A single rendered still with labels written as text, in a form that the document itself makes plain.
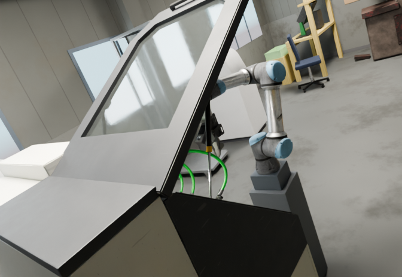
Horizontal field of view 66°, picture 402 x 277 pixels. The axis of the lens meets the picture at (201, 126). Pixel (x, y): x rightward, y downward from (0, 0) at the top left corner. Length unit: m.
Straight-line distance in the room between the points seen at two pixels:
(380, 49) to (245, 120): 3.41
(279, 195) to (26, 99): 2.87
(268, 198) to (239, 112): 2.85
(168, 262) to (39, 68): 3.32
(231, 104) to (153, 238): 3.96
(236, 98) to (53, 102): 2.44
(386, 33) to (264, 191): 5.48
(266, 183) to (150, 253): 1.21
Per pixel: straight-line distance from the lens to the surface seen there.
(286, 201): 1.91
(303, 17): 7.51
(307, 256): 1.56
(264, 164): 1.88
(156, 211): 0.82
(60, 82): 4.02
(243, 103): 4.58
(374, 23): 6.98
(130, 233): 0.78
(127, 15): 4.63
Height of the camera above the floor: 1.82
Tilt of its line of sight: 16 degrees down
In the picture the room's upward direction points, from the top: 22 degrees counter-clockwise
